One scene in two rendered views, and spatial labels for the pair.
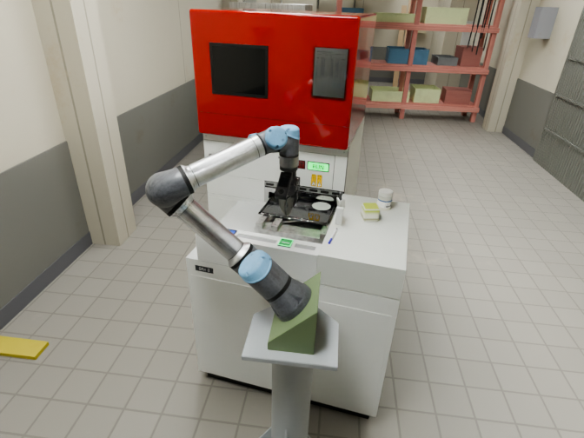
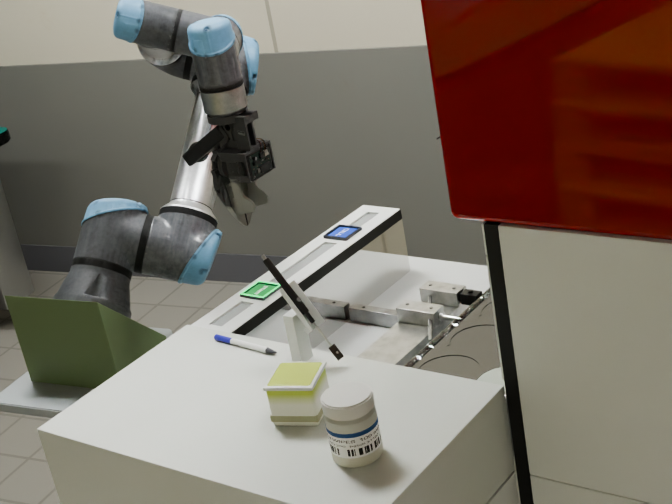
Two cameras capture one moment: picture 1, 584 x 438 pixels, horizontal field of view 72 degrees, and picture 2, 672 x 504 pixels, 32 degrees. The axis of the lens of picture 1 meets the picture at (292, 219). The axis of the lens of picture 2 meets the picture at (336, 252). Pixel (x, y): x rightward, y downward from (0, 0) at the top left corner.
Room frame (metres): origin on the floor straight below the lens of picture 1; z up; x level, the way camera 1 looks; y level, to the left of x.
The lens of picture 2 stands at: (2.39, -1.68, 1.84)
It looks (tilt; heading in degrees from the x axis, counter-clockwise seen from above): 23 degrees down; 115
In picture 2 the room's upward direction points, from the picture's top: 11 degrees counter-clockwise
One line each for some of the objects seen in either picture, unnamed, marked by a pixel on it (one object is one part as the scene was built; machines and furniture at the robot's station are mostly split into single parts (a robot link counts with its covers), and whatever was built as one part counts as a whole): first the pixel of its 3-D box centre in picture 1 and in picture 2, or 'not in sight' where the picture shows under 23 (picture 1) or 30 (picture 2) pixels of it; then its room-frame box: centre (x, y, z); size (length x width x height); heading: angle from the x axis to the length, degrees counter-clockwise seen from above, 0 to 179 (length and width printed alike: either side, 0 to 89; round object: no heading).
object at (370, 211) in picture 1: (369, 212); (299, 393); (1.68, -0.37, 1.00); 0.07 x 0.07 x 0.07; 5
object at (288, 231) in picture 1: (291, 232); (399, 348); (1.70, 0.00, 0.87); 0.36 x 0.08 x 0.03; 75
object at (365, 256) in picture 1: (367, 239); (271, 448); (1.61, -0.36, 0.89); 0.62 x 0.35 x 0.14; 165
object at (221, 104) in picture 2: (288, 160); (225, 99); (1.45, 0.02, 1.33); 0.08 x 0.08 x 0.05
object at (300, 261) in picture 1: (257, 252); (309, 295); (1.47, 0.15, 0.89); 0.55 x 0.09 x 0.14; 75
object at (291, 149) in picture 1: (288, 141); (215, 53); (1.45, 0.02, 1.40); 0.09 x 0.08 x 0.11; 111
